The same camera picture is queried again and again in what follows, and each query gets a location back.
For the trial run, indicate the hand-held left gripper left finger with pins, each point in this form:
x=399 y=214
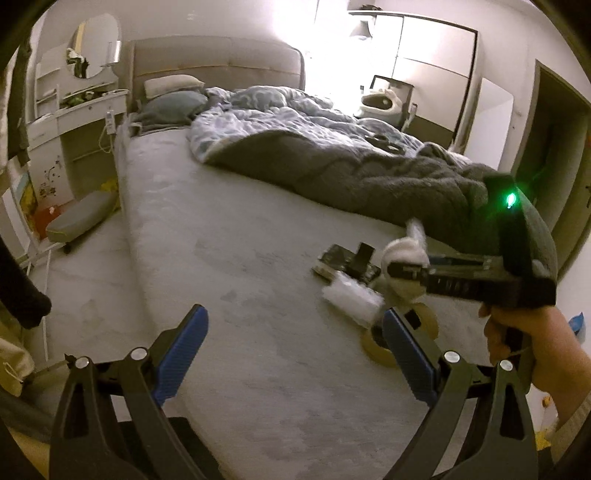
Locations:
x=181 y=350

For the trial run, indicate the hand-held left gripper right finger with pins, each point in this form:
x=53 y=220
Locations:
x=410 y=357

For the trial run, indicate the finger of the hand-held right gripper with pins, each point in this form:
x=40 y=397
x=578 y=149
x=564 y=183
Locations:
x=408 y=271

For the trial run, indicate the tan tape roll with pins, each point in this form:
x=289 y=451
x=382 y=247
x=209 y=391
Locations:
x=369 y=348

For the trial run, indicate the white plastic packet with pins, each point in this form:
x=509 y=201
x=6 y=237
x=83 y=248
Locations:
x=351 y=297

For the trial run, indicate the person's right forearm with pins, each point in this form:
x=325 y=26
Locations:
x=570 y=401

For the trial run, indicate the person's right hand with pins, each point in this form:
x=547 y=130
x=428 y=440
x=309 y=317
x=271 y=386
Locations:
x=545 y=337

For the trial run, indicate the small black box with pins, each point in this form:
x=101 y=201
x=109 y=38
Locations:
x=364 y=261

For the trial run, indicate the blue object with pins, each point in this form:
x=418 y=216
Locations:
x=577 y=327

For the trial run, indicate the grey bed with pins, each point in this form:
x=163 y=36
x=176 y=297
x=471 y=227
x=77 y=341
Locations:
x=231 y=258

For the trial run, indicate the grey patterned duvet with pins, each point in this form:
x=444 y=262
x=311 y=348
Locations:
x=346 y=170

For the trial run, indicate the dark door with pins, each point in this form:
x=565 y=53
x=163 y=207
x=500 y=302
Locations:
x=549 y=152

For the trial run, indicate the hanging clothes on rack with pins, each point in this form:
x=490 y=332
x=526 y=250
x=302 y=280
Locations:
x=14 y=355

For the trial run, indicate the grey padded stool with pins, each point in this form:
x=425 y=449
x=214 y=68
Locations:
x=81 y=217

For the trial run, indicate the black garment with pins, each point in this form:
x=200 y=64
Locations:
x=23 y=295

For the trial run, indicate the white clothes rack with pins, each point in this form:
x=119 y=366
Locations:
x=39 y=258

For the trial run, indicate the white rounded object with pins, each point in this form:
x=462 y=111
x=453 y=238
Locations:
x=381 y=101

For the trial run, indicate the orange object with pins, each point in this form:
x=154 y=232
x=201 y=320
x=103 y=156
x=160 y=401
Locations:
x=46 y=224

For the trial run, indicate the white wardrobe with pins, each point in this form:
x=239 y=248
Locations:
x=429 y=55

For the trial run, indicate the yellow picture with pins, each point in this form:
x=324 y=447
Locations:
x=25 y=198

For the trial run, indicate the white power strip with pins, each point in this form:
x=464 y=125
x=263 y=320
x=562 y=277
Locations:
x=111 y=122

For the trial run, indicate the grey-blue pillow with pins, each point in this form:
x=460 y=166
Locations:
x=171 y=108

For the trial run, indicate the white vanity desk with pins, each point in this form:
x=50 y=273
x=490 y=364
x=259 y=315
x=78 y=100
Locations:
x=69 y=120

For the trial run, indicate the beige pillow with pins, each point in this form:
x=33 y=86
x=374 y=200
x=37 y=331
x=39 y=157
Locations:
x=173 y=85

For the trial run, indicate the beige padded headboard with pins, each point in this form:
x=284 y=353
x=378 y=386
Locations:
x=217 y=60

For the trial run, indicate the dark knit garment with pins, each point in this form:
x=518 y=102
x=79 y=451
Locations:
x=18 y=101

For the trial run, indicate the oval mirror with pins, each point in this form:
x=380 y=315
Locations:
x=97 y=46

